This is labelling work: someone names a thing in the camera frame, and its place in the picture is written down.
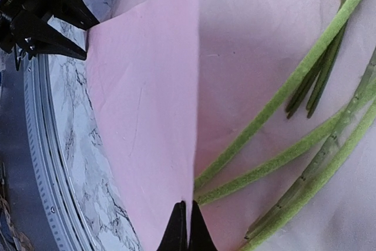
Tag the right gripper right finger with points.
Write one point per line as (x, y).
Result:
(199, 239)

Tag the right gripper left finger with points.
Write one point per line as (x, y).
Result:
(175, 235)

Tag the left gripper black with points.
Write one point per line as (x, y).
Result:
(25, 29)

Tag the pink wrapping paper sheet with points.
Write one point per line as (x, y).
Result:
(174, 82)

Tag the yellow fake flower bunch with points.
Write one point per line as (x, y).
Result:
(317, 77)

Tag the pink rose fake flower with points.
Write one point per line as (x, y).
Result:
(280, 96)

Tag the blue white fake flower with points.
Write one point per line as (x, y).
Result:
(322, 167)

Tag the white fake flower stem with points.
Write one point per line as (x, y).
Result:
(279, 165)

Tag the aluminium front rail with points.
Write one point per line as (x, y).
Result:
(52, 180)

